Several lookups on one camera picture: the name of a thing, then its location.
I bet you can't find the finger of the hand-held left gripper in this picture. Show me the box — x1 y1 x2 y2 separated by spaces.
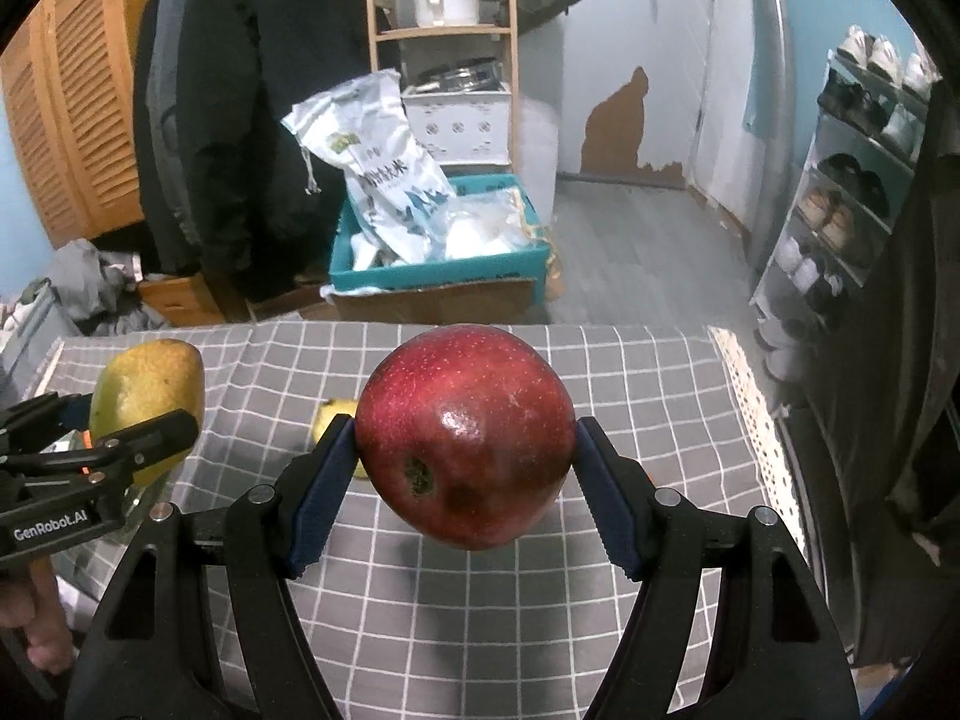
0 390 95 458
82 409 200 496

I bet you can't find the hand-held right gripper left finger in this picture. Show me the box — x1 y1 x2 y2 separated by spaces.
66 414 357 720

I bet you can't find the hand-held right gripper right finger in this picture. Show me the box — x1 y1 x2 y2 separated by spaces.
574 416 862 720

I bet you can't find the yellow-green pear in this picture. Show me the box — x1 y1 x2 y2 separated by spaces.
88 340 205 488
311 399 372 481

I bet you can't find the green glass bowl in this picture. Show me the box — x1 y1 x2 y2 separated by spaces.
56 457 181 608

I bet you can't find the red apple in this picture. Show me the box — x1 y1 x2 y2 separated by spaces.
354 324 578 550

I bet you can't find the person's left hand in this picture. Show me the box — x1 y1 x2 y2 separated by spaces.
0 562 80 668

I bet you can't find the grey fabric storage box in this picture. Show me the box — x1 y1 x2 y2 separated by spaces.
0 281 83 398

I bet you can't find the wooden drawer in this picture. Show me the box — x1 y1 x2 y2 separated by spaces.
139 274 248 327

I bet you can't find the grey checkered cloth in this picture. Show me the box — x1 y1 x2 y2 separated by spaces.
0 319 781 720

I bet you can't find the pile of grey clothes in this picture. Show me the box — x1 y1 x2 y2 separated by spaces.
45 238 170 335

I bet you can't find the white lace table cover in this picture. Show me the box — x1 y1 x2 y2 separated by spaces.
709 326 811 541

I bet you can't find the cardboard box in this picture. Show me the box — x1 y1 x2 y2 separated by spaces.
330 247 563 325

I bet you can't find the teal plastic crate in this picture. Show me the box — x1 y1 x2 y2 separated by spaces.
328 172 554 293

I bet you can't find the wooden louvered wardrobe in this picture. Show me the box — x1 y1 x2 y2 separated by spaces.
0 0 162 248

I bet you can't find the clear plastic bag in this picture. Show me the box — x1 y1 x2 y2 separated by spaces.
420 187 537 260

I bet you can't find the white printed rice bag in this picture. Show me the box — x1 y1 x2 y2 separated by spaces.
281 69 456 265

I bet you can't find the grey jacket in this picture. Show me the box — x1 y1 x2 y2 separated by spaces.
142 0 203 271

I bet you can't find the black hooded coat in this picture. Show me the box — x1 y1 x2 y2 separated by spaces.
133 0 391 297

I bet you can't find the white perforated basket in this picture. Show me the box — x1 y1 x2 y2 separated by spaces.
401 86 512 166

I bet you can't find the steel steamer pot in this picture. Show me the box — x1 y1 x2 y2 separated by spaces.
415 58 502 91

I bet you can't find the silver vertical pipe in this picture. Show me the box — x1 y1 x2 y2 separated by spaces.
739 0 797 271

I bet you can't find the pale door with peeling paint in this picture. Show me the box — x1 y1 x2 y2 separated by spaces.
559 0 717 188

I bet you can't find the shoe rack with shoes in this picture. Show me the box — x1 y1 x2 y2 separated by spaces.
754 24 942 383

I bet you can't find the wooden shelf rack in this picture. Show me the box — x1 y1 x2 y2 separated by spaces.
364 0 520 173

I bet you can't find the steel cooking pot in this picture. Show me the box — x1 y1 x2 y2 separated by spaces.
412 0 500 27

